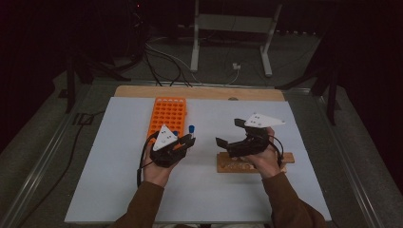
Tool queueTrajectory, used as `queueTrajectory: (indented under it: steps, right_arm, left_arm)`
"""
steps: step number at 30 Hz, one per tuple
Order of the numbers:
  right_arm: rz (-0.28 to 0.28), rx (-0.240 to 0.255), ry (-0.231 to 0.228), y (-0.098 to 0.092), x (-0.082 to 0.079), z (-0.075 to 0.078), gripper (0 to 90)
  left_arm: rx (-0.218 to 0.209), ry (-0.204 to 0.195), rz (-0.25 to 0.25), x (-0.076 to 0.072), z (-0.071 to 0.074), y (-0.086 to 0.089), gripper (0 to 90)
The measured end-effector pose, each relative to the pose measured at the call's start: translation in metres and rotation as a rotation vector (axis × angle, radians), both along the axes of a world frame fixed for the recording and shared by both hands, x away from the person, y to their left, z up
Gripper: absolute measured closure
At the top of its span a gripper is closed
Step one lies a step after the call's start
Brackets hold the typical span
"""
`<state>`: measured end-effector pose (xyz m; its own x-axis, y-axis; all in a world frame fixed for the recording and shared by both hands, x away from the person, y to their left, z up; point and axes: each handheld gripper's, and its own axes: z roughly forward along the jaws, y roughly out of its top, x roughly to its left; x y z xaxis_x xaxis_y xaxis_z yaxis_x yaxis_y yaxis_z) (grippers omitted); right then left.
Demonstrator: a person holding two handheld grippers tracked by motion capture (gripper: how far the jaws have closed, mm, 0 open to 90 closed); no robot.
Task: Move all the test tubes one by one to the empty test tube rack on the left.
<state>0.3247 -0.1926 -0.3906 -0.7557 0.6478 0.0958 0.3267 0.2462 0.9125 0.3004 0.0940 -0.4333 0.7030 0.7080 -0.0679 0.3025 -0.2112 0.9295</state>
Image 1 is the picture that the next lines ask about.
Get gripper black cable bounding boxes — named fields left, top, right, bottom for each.
left=136, top=131, right=160, bottom=188
left=268, top=134, right=285, bottom=168

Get thin black floor cable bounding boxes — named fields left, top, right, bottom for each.
left=18, top=110, right=106, bottom=228

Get white metal stand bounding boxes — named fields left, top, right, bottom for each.
left=189, top=0, right=283, bottom=78

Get dark equipment tower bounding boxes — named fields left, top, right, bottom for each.
left=126, top=0, right=150, bottom=61

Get person's right hand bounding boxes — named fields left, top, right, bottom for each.
left=241, top=126, right=284, bottom=180

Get black floor cables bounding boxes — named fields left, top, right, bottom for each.
left=144, top=41, right=194, bottom=88

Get white table mat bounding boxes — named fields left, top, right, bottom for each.
left=64, top=96, right=333, bottom=224

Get aluminium floor rail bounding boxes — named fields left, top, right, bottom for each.
left=0, top=84, right=94, bottom=228
left=312, top=89, right=386, bottom=228

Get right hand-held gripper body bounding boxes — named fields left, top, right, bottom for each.
left=227, top=112, right=286, bottom=159

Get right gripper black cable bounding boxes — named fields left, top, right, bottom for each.
left=268, top=134, right=285, bottom=168

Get white plug cable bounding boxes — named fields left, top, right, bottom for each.
left=221, top=67, right=240, bottom=86

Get wooden tube rack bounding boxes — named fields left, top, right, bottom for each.
left=216, top=151, right=296, bottom=174

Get person's left hand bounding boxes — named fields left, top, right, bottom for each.
left=142, top=145, right=177, bottom=188

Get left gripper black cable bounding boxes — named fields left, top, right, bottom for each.
left=136, top=131, right=160, bottom=188

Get orange plastic tube rack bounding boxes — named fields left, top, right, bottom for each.
left=145, top=96, right=188, bottom=150

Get black stand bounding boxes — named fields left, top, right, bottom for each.
left=65, top=53, right=132, bottom=114
left=275, top=31, right=343, bottom=126

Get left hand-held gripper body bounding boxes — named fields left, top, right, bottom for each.
left=149, top=123, right=188, bottom=168

